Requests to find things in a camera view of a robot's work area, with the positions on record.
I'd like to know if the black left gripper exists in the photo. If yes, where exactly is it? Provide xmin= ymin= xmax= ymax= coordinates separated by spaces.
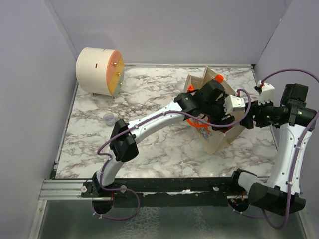
xmin=201 ymin=95 xmax=235 ymax=130

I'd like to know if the beige canvas tote bag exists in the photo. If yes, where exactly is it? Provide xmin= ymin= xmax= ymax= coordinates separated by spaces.
xmin=183 ymin=67 xmax=244 ymax=155

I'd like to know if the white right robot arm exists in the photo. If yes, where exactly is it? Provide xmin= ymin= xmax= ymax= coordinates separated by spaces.
xmin=229 ymin=83 xmax=317 ymax=216

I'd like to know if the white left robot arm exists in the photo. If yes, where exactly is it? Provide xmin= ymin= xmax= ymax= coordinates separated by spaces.
xmin=93 ymin=79 xmax=242 ymax=197

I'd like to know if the clear tub of paper clips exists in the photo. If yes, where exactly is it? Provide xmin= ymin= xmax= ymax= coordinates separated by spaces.
xmin=103 ymin=113 xmax=115 ymax=126

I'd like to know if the round cream drawer cabinet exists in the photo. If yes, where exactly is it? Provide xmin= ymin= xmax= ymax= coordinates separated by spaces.
xmin=75 ymin=47 xmax=124 ymax=96

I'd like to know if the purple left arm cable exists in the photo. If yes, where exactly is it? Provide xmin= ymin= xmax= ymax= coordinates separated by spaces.
xmin=96 ymin=88 xmax=252 ymax=220

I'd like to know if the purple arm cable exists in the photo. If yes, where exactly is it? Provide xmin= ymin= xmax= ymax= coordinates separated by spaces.
xmin=229 ymin=68 xmax=319 ymax=230
xmin=96 ymin=88 xmax=252 ymax=220

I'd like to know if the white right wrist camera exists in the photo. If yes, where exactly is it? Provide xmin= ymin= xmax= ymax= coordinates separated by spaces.
xmin=255 ymin=81 xmax=275 ymax=105

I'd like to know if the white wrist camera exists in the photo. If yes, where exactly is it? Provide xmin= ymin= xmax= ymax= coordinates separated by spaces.
xmin=223 ymin=95 xmax=246 ymax=114
xmin=255 ymin=81 xmax=275 ymax=105

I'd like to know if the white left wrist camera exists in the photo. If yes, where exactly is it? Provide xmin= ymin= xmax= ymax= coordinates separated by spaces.
xmin=223 ymin=95 xmax=246 ymax=114

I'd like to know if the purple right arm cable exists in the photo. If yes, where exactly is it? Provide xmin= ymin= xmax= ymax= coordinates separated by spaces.
xmin=229 ymin=68 xmax=319 ymax=230

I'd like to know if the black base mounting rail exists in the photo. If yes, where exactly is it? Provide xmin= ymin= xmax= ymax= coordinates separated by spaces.
xmin=81 ymin=177 xmax=247 ymax=208

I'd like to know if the aluminium frame rail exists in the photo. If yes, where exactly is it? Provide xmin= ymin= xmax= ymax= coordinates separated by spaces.
xmin=40 ymin=178 xmax=247 ymax=201

